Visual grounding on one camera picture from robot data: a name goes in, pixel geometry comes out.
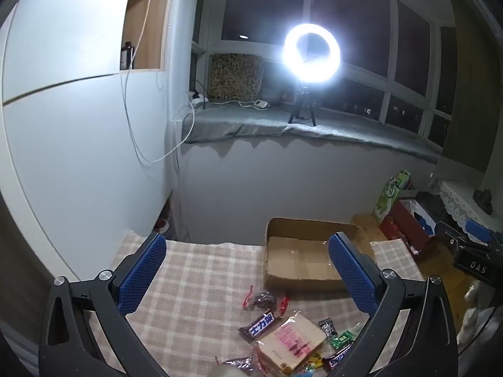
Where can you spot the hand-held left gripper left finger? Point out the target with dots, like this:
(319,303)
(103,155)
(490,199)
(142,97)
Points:
(143,275)

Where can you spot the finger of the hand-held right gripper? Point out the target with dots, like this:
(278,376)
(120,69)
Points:
(448,231)
(477,231)

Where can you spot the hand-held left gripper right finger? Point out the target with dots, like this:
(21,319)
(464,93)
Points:
(353,275)

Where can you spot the pink printed bread packet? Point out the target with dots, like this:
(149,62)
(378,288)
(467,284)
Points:
(292,339)

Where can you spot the red clear snack packet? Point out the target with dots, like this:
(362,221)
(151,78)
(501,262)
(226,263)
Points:
(261,298)

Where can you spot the person's right forearm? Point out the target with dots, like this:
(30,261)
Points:
(473,310)

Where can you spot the white lace cloth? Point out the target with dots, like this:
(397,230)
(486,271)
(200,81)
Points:
(458,202)

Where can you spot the dark green figurine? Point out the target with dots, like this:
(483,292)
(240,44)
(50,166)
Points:
(484,201)

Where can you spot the red cardboard box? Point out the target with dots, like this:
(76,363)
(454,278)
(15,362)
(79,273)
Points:
(404,224)

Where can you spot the small black snack packet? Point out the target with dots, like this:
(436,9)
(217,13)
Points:
(327,326)

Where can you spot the plaid tablecloth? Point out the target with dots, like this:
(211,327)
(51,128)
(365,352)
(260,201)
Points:
(204,282)

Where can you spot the small green snack packet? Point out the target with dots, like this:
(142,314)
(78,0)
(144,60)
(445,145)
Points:
(342,338)

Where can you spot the green carton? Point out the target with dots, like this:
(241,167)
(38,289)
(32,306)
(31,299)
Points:
(387,200)

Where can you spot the red candy wrapper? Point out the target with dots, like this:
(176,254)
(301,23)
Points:
(283,305)

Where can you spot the brown chocolate bar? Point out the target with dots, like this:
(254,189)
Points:
(338,357)

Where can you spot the yellow candy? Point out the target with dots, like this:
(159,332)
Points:
(314,363)

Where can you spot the Snickers bar, brown wrapper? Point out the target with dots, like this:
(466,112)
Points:
(259,326)

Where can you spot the purple foil snack wrapper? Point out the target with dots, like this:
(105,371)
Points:
(237,363)

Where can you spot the brown curtain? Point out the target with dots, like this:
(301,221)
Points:
(477,86)

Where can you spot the grey windowsill blanket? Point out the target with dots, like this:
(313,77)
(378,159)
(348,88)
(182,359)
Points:
(275,123)

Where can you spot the black tripod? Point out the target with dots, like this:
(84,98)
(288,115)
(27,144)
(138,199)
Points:
(302,106)

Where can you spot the white power strip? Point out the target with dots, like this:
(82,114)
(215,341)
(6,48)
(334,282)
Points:
(197,98)

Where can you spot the white power adapter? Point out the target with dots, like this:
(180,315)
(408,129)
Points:
(261,104)

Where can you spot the leopard print cushion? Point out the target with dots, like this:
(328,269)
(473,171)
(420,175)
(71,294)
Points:
(235,76)

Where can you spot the dark bottle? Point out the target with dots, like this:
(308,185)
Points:
(126,57)

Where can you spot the window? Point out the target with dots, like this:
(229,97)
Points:
(353,27)

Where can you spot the wooden wall shelf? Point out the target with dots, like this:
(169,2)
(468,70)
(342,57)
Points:
(151,19)

